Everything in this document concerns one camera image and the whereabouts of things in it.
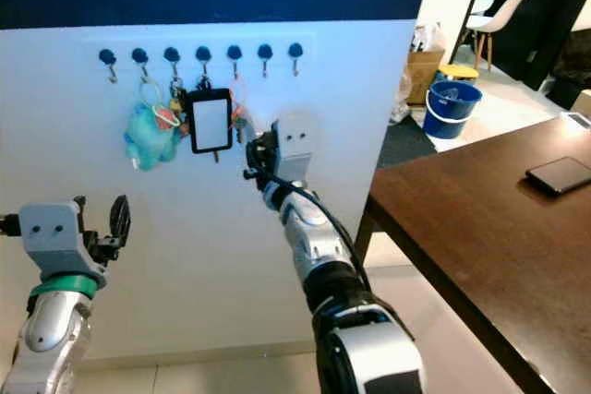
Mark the blue round metal hook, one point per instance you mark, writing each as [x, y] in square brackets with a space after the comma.
[295, 49]
[203, 53]
[108, 57]
[235, 52]
[172, 54]
[139, 56]
[265, 51]

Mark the blue plastic bucket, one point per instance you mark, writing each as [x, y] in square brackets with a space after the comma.
[451, 113]

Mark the dark brown wooden table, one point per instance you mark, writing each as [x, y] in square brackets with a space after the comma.
[480, 228]

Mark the black smartphone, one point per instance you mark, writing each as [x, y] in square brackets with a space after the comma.
[559, 175]

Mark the white chair with wooden legs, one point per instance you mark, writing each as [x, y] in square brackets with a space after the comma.
[506, 11]

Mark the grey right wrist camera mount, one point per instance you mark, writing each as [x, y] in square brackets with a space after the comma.
[297, 145]

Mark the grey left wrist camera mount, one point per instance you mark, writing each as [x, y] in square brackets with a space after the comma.
[55, 232]

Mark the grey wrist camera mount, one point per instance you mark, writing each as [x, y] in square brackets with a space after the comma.
[55, 232]
[297, 145]

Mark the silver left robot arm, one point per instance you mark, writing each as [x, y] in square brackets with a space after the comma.
[46, 329]

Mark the yellow round stool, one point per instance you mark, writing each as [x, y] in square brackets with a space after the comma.
[458, 71]

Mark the dark floor mat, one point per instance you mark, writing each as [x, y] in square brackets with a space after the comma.
[402, 143]

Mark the brown cardboard box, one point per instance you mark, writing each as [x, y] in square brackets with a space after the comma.
[423, 71]

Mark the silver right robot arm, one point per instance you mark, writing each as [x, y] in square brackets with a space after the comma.
[342, 302]

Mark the clear plastic bag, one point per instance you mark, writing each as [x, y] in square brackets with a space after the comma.
[428, 36]

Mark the white key hook rack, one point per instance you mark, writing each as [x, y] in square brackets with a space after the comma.
[194, 41]

